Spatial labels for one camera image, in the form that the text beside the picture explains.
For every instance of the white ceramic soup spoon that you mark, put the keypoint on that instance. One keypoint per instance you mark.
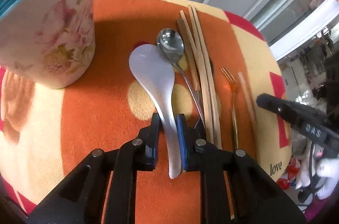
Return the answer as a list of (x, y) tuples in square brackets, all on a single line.
[(157, 77)]

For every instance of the wooden chopstick two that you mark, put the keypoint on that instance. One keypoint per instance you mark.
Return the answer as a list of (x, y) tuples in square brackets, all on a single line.
[(210, 81)]

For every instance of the orange patterned mat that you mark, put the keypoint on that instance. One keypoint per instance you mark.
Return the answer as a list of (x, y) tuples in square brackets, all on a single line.
[(45, 133)]

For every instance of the glass display cabinet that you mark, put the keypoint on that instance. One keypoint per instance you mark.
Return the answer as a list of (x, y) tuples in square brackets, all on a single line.
[(287, 24)]

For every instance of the silver metal spoon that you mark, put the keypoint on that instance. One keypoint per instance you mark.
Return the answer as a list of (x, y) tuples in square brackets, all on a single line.
[(170, 46)]

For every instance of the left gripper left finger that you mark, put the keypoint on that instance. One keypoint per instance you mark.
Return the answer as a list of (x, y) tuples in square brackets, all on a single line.
[(149, 150)]

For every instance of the wooden chopstick one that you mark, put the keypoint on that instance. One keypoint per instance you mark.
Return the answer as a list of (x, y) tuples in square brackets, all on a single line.
[(203, 79)]

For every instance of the wooden chopstick three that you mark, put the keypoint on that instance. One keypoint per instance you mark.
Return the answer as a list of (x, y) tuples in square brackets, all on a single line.
[(187, 27)]

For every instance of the white gloved right hand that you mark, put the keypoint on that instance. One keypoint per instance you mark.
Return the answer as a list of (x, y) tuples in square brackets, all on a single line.
[(326, 168)]

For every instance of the golden metal fork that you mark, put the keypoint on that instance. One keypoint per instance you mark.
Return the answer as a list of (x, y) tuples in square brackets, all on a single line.
[(233, 88)]

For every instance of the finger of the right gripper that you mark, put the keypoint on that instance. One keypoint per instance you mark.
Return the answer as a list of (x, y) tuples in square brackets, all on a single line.
[(296, 114)]

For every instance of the floral ceramic utensil holder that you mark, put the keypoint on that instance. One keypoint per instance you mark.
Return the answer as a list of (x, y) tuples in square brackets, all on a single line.
[(50, 42)]

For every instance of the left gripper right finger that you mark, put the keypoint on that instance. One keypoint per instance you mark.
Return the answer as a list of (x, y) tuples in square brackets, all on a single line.
[(187, 138)]

